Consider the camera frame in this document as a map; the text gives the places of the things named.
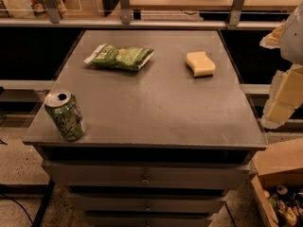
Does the cardboard box with items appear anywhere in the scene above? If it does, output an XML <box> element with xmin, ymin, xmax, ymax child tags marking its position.
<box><xmin>251</xmin><ymin>138</ymin><xmax>303</xmax><ymax>227</ymax></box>

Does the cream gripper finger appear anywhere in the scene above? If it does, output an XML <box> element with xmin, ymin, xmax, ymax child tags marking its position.
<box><xmin>260</xmin><ymin>63</ymin><xmax>303</xmax><ymax>129</ymax></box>
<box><xmin>259</xmin><ymin>25</ymin><xmax>284</xmax><ymax>49</ymax></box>

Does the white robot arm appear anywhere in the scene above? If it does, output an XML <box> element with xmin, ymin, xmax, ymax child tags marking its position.
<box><xmin>259</xmin><ymin>2</ymin><xmax>303</xmax><ymax>129</ymax></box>

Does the green soda can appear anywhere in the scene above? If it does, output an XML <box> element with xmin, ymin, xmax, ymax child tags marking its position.
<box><xmin>45</xmin><ymin>89</ymin><xmax>86</xmax><ymax>142</ymax></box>

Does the grey drawer cabinet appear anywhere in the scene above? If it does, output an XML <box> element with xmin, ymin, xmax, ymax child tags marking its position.
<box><xmin>24</xmin><ymin>30</ymin><xmax>266</xmax><ymax>227</ymax></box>

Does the green chip bag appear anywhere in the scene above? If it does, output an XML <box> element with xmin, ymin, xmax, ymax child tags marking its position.
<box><xmin>84</xmin><ymin>44</ymin><xmax>154</xmax><ymax>72</ymax></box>

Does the yellow sponge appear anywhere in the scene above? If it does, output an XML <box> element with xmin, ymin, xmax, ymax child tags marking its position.
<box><xmin>186</xmin><ymin>51</ymin><xmax>216</xmax><ymax>78</ymax></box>

